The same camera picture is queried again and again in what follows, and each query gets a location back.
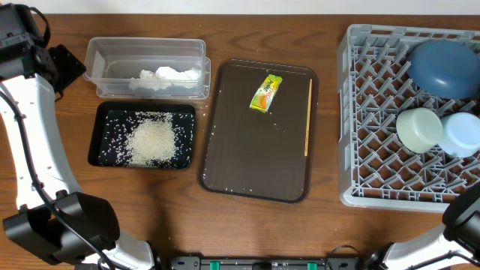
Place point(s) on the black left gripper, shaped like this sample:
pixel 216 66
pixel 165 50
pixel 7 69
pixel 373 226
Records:
pixel 66 64

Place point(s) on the white tissue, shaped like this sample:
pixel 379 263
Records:
pixel 165 77

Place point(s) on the pile of rice grains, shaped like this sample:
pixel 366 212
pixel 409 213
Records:
pixel 162 140

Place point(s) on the mint green bowl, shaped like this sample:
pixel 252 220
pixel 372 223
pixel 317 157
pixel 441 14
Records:
pixel 419 129

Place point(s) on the dark blue plate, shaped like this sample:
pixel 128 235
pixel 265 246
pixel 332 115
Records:
pixel 445 69

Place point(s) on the light blue bowl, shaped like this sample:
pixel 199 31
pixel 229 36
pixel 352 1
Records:
pixel 460 134

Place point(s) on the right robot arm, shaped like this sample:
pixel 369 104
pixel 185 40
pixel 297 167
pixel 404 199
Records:
pixel 455 241

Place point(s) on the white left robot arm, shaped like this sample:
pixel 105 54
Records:
pixel 56 221

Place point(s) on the black waste tray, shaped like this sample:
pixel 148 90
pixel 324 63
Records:
pixel 105 107

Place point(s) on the grey dishwasher rack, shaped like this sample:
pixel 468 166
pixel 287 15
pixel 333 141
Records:
pixel 376 170

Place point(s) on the clear plastic bin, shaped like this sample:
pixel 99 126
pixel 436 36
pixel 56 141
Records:
pixel 111 62

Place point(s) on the dark brown serving tray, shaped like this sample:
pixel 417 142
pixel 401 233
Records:
pixel 255 154

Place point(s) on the yellow green snack wrapper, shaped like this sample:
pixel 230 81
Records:
pixel 264 95

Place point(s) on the wooden chopstick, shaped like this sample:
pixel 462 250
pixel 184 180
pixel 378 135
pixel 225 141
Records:
pixel 308 119

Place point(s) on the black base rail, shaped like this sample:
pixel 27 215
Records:
pixel 197 263

